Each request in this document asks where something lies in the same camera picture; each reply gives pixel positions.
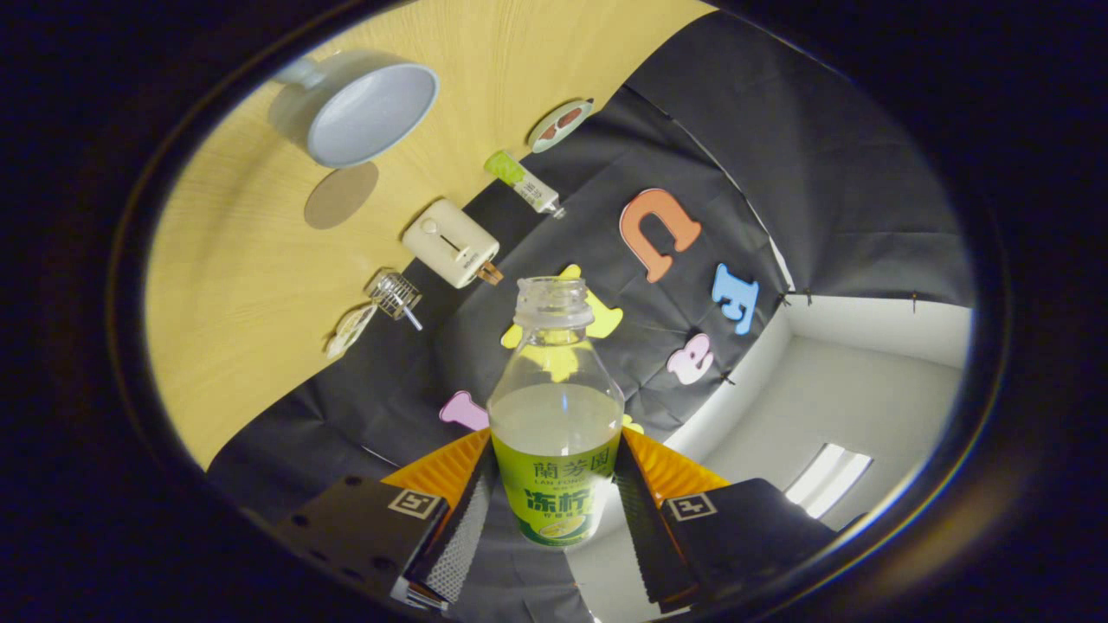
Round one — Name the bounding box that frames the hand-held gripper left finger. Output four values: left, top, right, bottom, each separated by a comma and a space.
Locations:
273, 427, 501, 611

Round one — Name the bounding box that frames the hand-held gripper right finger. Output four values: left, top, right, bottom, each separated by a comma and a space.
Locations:
610, 427, 839, 611

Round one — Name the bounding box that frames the green label juice bottle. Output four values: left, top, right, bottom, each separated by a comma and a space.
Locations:
486, 276, 626, 548

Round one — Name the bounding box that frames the round brown coaster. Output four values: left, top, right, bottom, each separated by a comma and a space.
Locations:
304, 161, 380, 231

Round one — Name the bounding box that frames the pale blue cup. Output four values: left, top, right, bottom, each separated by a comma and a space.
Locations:
268, 49, 441, 170

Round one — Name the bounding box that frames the small white label tea bottle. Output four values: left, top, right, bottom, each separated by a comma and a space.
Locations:
483, 150, 567, 220

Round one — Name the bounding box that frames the ceiling light panel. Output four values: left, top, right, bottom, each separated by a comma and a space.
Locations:
783, 443, 873, 520

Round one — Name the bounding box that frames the white divided condiment tray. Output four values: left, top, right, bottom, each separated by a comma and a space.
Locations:
325, 303, 379, 362

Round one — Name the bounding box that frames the white toaster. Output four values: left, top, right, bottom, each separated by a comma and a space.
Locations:
401, 198, 501, 290

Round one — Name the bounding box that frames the wooden table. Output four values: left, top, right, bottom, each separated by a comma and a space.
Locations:
143, 0, 719, 471

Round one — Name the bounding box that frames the pale green plate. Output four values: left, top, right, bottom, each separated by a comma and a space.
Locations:
527, 98, 596, 155

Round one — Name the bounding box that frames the metal wire holder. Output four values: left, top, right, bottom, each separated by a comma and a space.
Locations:
364, 268, 423, 321

